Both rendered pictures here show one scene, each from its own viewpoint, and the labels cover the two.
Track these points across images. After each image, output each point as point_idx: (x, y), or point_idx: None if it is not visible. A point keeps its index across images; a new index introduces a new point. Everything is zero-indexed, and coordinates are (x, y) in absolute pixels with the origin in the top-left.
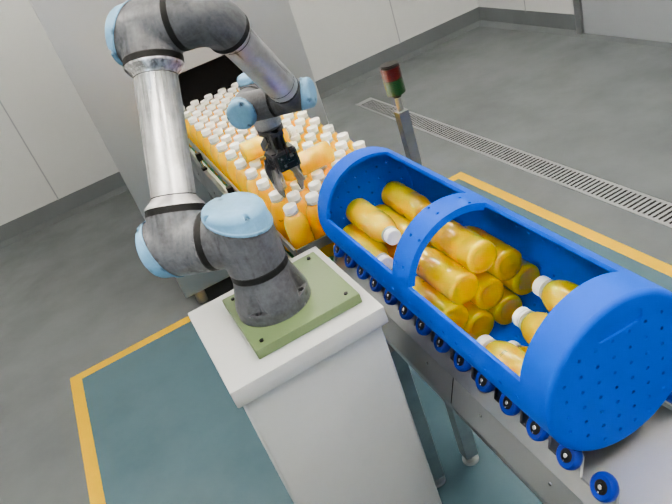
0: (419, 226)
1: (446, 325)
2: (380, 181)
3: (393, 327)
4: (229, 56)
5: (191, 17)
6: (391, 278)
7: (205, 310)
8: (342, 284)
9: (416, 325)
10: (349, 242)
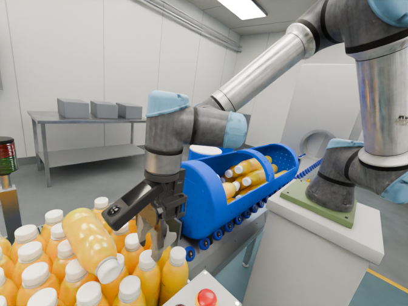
0: (262, 158)
1: (284, 175)
2: None
3: (240, 235)
4: (299, 61)
5: None
6: (268, 184)
7: (367, 241)
8: (296, 181)
9: (254, 210)
10: (246, 197)
